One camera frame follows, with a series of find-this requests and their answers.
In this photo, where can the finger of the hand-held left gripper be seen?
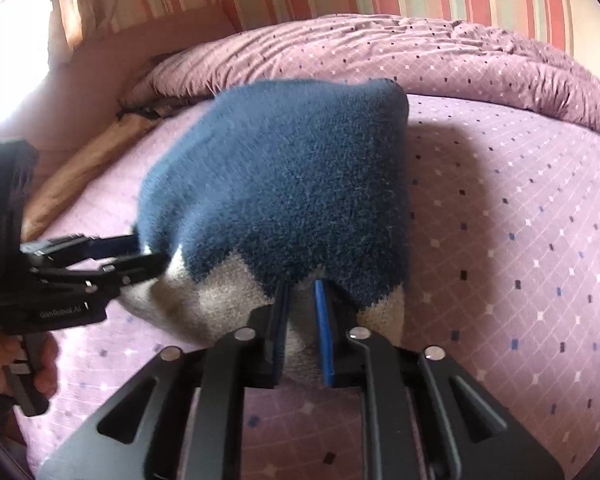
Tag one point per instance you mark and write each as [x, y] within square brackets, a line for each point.
[105, 246]
[140, 265]

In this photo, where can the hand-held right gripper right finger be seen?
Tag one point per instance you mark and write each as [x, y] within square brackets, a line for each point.
[324, 332]

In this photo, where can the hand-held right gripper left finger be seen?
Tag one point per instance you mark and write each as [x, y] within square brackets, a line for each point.
[280, 332]

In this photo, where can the blue knit zigzag sweater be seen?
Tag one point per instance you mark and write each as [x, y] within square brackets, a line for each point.
[290, 185]

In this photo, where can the person's left hand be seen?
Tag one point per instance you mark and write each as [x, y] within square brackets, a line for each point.
[45, 365]

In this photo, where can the pink padded headboard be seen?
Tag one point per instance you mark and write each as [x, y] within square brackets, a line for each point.
[130, 40]

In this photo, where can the purple dotted duvet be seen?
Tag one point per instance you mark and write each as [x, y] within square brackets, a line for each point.
[405, 55]

